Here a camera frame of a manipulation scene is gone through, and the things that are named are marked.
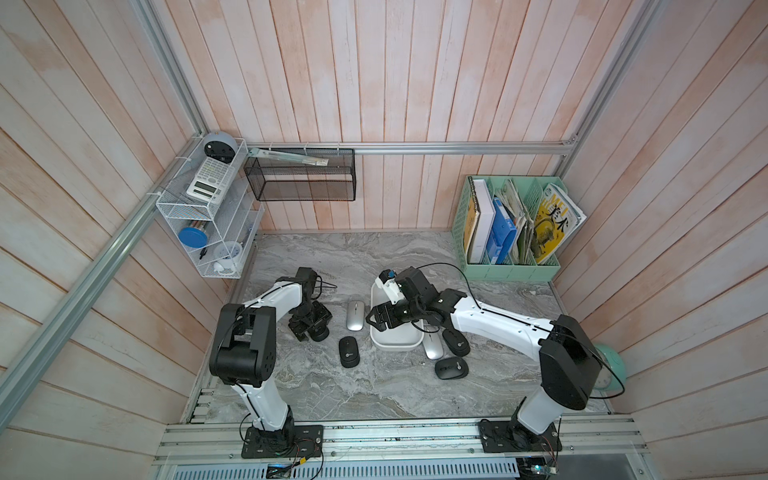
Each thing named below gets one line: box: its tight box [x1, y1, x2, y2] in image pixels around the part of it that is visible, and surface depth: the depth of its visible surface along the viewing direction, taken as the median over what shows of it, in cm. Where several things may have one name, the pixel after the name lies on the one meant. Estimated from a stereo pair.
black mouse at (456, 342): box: [442, 328, 470, 357], surface depth 90 cm
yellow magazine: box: [532, 182, 587, 265], surface depth 100 cm
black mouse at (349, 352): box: [338, 336, 361, 368], surface depth 88 cm
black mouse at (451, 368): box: [435, 357, 469, 380], surface depth 86 cm
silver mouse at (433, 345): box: [422, 331, 444, 360], surface depth 91 cm
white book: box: [468, 178, 496, 264], surface depth 97 cm
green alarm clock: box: [594, 343, 627, 392], surface depth 76 cm
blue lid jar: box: [178, 227, 209, 249], surface depth 78 cm
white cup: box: [214, 240, 243, 275], surface depth 92 cm
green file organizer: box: [451, 175, 568, 282], surface depth 102 cm
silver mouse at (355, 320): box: [346, 300, 365, 332], surface depth 97 cm
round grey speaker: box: [202, 131, 238, 164], surface depth 84 cm
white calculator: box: [186, 157, 235, 203], surface depth 79 cm
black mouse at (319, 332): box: [308, 323, 330, 342], surface depth 92 cm
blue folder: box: [487, 197, 517, 265], surface depth 97 cm
